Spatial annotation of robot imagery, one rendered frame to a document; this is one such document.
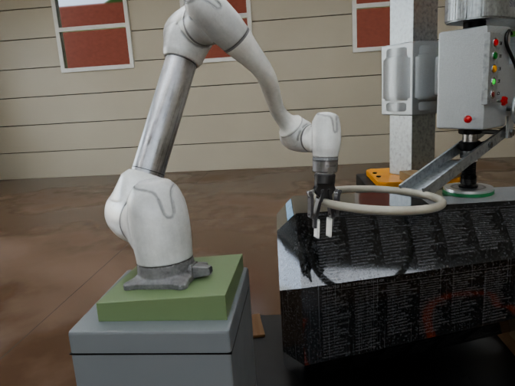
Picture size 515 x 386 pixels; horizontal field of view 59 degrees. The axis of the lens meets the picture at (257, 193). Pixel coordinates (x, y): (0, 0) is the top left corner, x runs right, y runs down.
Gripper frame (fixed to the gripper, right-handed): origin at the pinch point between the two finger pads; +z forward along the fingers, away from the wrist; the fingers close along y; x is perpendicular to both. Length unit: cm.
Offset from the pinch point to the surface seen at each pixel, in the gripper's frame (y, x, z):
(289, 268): -3.9, 18.9, 20.9
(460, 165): 69, 6, -20
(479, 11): 72, 5, -82
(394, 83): 92, 81, -59
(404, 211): 16.4, -23.5, -9.7
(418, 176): 53, 13, -15
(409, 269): 37.0, -4.3, 18.9
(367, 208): 6.2, -17.6, -10.2
